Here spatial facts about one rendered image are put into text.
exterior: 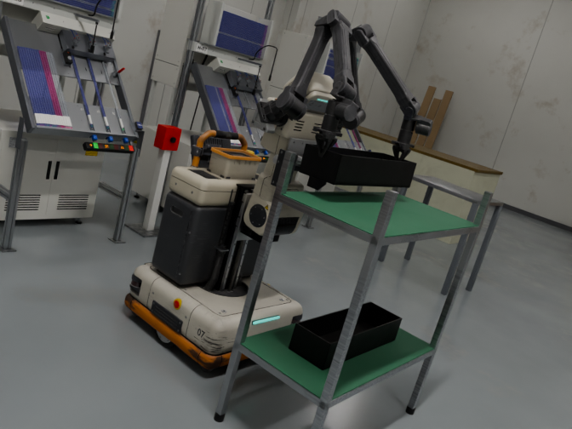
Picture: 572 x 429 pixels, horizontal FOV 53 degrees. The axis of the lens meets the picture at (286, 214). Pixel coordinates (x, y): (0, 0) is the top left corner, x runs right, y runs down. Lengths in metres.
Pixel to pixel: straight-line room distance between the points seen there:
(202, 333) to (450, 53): 10.11
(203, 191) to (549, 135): 9.19
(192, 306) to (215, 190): 0.53
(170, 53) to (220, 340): 2.83
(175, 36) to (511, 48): 7.96
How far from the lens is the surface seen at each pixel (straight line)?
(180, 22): 4.80
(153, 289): 2.83
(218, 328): 2.55
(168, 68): 4.82
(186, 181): 2.67
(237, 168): 2.76
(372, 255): 1.85
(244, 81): 4.84
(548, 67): 11.44
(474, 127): 11.68
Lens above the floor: 1.37
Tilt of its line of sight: 14 degrees down
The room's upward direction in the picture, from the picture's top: 15 degrees clockwise
